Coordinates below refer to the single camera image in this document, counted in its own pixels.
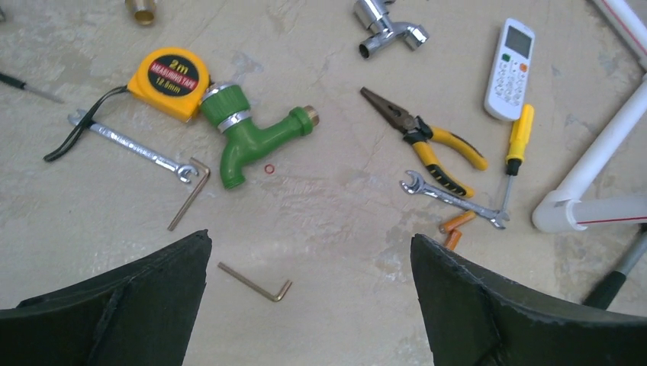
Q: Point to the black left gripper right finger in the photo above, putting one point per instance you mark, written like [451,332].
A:
[474,316]

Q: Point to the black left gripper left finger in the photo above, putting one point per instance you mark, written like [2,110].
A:
[141,313]

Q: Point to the white remote control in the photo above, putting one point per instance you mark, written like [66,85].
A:
[510,70]

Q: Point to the small silver wrench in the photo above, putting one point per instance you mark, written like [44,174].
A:
[418,185]

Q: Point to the bronze hex key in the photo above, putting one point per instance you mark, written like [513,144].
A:
[275,298]
[191,198]

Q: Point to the left silver wrench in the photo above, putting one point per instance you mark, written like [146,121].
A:
[181,171]

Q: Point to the yellow long nose pliers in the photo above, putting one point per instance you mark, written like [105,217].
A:
[419,135]

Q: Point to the green plastic faucet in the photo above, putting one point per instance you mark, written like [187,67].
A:
[227,108]

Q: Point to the yellow tape measure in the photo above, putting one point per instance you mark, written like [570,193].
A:
[172,80]

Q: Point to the black thin screwdriver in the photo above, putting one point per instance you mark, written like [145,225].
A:
[22,85]

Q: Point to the brass fitting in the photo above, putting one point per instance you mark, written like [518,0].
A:
[142,11]

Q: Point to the chrome metal faucet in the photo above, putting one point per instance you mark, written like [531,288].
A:
[374,17]

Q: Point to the black handled hammer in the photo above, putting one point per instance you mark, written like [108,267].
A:
[605,291]

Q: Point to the white pvc pipe frame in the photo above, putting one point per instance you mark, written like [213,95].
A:
[562,209]

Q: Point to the yellow handled screwdriver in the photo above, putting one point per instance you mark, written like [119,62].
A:
[519,138]

